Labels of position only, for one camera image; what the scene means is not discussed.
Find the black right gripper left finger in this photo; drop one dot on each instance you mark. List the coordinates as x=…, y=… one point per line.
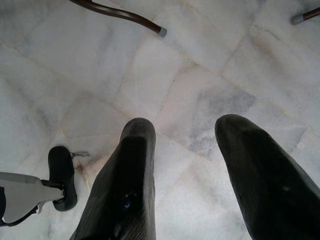
x=125, y=190

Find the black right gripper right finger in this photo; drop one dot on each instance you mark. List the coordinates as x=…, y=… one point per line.
x=262, y=180

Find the black robot foot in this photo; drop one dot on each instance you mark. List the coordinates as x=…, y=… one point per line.
x=61, y=172

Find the silver robot leg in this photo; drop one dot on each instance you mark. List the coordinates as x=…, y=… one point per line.
x=20, y=197

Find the dark brown straight chair leg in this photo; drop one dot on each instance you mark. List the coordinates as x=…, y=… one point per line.
x=306, y=16

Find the dark brown curved chair leg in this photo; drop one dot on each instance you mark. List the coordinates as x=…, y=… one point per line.
x=130, y=15

